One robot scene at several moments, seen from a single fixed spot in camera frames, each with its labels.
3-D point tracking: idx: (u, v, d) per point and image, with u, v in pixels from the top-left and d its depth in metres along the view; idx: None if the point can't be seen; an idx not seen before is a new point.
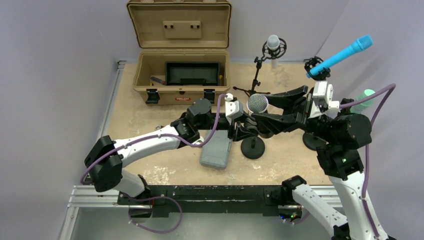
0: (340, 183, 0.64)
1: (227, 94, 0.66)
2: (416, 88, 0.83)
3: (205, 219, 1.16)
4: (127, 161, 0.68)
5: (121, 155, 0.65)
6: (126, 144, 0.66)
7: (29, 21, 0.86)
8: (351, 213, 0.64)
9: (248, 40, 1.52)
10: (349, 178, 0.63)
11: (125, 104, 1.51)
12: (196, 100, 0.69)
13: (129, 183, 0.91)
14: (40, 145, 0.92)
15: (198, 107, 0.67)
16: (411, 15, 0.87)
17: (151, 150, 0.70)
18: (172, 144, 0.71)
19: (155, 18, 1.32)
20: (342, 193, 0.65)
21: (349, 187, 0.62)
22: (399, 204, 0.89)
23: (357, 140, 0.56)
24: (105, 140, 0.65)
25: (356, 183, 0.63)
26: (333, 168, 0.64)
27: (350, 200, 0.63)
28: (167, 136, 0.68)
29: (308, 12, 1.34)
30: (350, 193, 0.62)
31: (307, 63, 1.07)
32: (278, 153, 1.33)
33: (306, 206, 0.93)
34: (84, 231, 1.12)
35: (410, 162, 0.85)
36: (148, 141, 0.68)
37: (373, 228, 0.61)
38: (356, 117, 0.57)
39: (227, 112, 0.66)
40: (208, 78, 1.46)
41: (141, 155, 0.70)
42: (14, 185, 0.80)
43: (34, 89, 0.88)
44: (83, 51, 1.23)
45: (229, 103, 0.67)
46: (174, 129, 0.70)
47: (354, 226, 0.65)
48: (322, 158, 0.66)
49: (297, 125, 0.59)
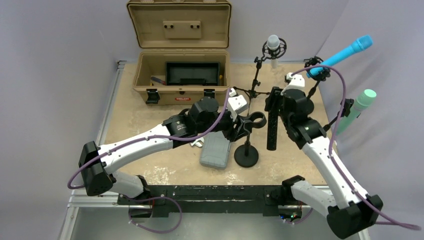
0: (307, 148, 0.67)
1: (231, 89, 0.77)
2: (417, 87, 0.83)
3: (205, 219, 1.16)
4: (115, 167, 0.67)
5: (104, 162, 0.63)
6: (111, 150, 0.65)
7: (30, 23, 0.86)
8: (328, 177, 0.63)
9: (248, 40, 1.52)
10: (314, 142, 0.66)
11: (124, 104, 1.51)
12: (203, 98, 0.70)
13: (125, 185, 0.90)
14: (40, 144, 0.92)
15: (205, 105, 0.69)
16: (411, 16, 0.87)
17: (140, 154, 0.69)
18: (162, 146, 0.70)
19: (154, 18, 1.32)
20: (314, 158, 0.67)
21: (315, 148, 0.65)
22: (398, 203, 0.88)
23: (294, 100, 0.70)
24: (90, 146, 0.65)
25: (321, 144, 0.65)
26: (300, 137, 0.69)
27: (320, 161, 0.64)
28: (156, 138, 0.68)
29: (308, 12, 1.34)
30: (318, 153, 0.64)
31: (307, 63, 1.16)
32: (278, 153, 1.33)
33: (304, 199, 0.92)
34: (83, 231, 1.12)
35: (408, 162, 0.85)
36: (135, 144, 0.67)
37: (347, 182, 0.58)
38: (292, 90, 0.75)
39: (235, 105, 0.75)
40: (208, 78, 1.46)
41: (126, 162, 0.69)
42: (15, 185, 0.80)
43: (34, 90, 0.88)
44: (83, 51, 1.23)
45: (234, 98, 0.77)
46: (166, 128, 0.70)
47: (333, 188, 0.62)
48: (290, 134, 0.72)
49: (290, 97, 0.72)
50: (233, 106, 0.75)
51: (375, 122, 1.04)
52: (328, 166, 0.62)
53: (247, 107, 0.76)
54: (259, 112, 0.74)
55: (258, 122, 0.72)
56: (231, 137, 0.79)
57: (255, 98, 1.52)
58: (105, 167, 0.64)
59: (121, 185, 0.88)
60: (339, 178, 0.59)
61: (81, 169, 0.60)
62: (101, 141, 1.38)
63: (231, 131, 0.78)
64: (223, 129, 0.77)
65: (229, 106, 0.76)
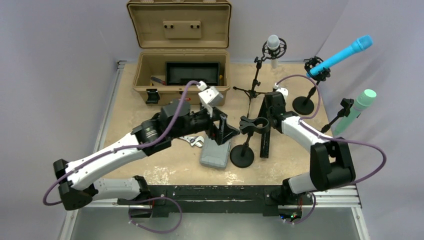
0: (284, 125, 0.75)
1: (198, 82, 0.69)
2: (418, 87, 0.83)
3: (205, 219, 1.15)
4: (86, 182, 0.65)
5: (71, 181, 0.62)
6: (76, 168, 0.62)
7: (29, 23, 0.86)
8: (302, 139, 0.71)
9: (248, 40, 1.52)
10: (287, 120, 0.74)
11: (124, 104, 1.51)
12: (173, 100, 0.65)
13: (113, 191, 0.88)
14: (40, 144, 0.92)
15: (174, 109, 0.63)
16: (412, 16, 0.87)
17: (112, 166, 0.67)
18: (134, 156, 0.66)
19: (154, 18, 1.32)
20: (290, 131, 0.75)
21: (287, 121, 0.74)
22: (399, 203, 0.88)
23: (271, 95, 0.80)
24: (58, 164, 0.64)
25: (294, 118, 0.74)
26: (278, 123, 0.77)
27: (293, 128, 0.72)
28: (123, 150, 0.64)
29: (308, 13, 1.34)
30: (290, 123, 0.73)
31: (307, 63, 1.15)
32: (278, 153, 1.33)
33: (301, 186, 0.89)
34: (83, 231, 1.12)
35: (408, 162, 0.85)
36: (102, 159, 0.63)
37: (313, 131, 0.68)
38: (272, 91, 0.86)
39: (206, 98, 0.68)
40: (208, 77, 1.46)
41: (98, 175, 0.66)
42: (15, 185, 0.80)
43: (34, 90, 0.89)
44: (83, 51, 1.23)
45: (205, 91, 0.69)
46: (136, 137, 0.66)
47: (307, 145, 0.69)
48: (271, 123, 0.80)
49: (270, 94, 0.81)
50: (204, 99, 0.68)
51: (375, 122, 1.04)
52: (299, 129, 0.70)
53: (221, 97, 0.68)
54: (263, 118, 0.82)
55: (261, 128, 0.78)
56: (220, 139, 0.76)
57: (255, 98, 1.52)
58: (74, 185, 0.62)
59: (111, 192, 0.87)
60: (308, 131, 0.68)
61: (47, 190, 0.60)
62: (101, 141, 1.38)
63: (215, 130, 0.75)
64: (204, 128, 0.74)
65: (201, 101, 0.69)
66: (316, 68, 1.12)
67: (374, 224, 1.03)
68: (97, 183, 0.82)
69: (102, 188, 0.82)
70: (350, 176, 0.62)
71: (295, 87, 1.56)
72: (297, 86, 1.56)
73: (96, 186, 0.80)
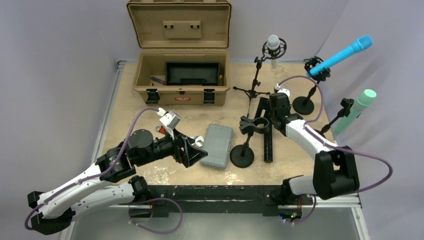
0: (288, 128, 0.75)
1: (158, 108, 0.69)
2: (418, 87, 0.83)
3: (205, 219, 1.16)
4: (58, 211, 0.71)
5: (42, 212, 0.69)
6: (44, 201, 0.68)
7: (29, 22, 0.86)
8: (306, 145, 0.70)
9: (248, 40, 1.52)
10: (292, 122, 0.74)
11: (124, 104, 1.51)
12: (136, 131, 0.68)
13: (99, 205, 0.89)
14: (40, 144, 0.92)
15: (136, 140, 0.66)
16: (412, 16, 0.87)
17: (81, 195, 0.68)
18: (101, 185, 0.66)
19: (155, 18, 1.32)
20: (295, 136, 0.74)
21: (292, 125, 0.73)
22: (400, 204, 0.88)
23: (275, 97, 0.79)
24: (32, 196, 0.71)
25: (298, 122, 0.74)
26: (283, 125, 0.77)
27: (298, 133, 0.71)
28: (87, 181, 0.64)
29: (308, 13, 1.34)
30: (295, 127, 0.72)
31: (307, 63, 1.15)
32: (279, 153, 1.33)
33: (303, 188, 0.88)
34: (83, 231, 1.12)
35: (409, 162, 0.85)
36: (65, 192, 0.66)
37: (318, 138, 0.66)
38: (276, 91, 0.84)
39: (164, 122, 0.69)
40: (208, 78, 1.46)
41: (69, 204, 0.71)
42: (14, 186, 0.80)
43: (34, 90, 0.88)
44: (83, 51, 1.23)
45: (165, 115, 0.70)
46: (99, 167, 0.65)
47: (312, 151, 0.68)
48: (274, 123, 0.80)
49: (274, 95, 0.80)
50: (164, 123, 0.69)
51: (375, 122, 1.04)
52: (304, 134, 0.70)
53: (180, 119, 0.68)
54: (263, 119, 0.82)
55: (261, 128, 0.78)
56: (188, 163, 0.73)
57: (255, 98, 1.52)
58: (45, 215, 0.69)
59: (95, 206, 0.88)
60: (313, 138, 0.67)
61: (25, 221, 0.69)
62: (101, 141, 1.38)
63: (181, 156, 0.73)
64: (171, 153, 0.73)
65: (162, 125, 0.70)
66: (316, 68, 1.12)
67: (374, 225, 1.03)
68: (75, 204, 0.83)
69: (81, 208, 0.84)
70: (352, 185, 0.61)
71: (295, 87, 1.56)
72: (297, 86, 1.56)
73: (74, 208, 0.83)
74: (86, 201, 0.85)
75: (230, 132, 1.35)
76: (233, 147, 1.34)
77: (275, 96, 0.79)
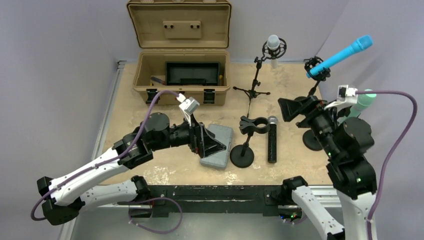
0: (351, 201, 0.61)
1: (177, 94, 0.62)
2: (417, 87, 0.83)
3: (206, 219, 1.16)
4: (70, 197, 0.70)
5: (55, 197, 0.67)
6: (59, 186, 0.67)
7: (29, 23, 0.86)
8: (351, 229, 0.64)
9: (248, 40, 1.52)
10: (359, 199, 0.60)
11: (124, 104, 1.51)
12: (153, 114, 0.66)
13: (105, 199, 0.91)
14: (39, 144, 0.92)
15: (153, 123, 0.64)
16: (411, 16, 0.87)
17: (95, 181, 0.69)
18: (116, 170, 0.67)
19: (154, 18, 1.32)
20: (349, 207, 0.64)
21: (356, 207, 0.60)
22: (400, 204, 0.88)
23: (355, 141, 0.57)
24: (44, 181, 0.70)
25: (367, 205, 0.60)
26: (345, 183, 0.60)
27: (355, 219, 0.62)
28: (104, 165, 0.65)
29: (308, 13, 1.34)
30: (357, 212, 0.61)
31: (307, 63, 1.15)
32: (279, 153, 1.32)
33: (304, 208, 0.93)
34: (83, 231, 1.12)
35: (408, 162, 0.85)
36: (82, 176, 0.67)
37: None
38: (352, 119, 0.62)
39: (182, 106, 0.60)
40: (208, 78, 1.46)
41: (82, 190, 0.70)
42: (13, 186, 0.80)
43: (33, 90, 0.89)
44: (83, 51, 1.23)
45: (183, 101, 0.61)
46: (116, 151, 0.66)
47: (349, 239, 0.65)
48: (331, 170, 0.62)
49: (355, 140, 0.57)
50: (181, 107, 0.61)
51: (375, 121, 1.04)
52: (361, 227, 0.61)
53: (199, 103, 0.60)
54: (263, 118, 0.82)
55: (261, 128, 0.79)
56: (202, 154, 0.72)
57: (255, 98, 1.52)
58: (57, 201, 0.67)
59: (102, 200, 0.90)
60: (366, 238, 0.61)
61: (36, 206, 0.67)
62: (101, 141, 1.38)
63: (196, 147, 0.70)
64: (186, 143, 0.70)
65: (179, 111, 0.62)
66: (315, 68, 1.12)
67: None
68: (85, 195, 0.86)
69: (90, 199, 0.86)
70: None
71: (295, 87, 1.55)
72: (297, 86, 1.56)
73: (83, 198, 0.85)
74: (94, 193, 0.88)
75: (230, 132, 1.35)
76: (233, 147, 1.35)
77: (356, 141, 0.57)
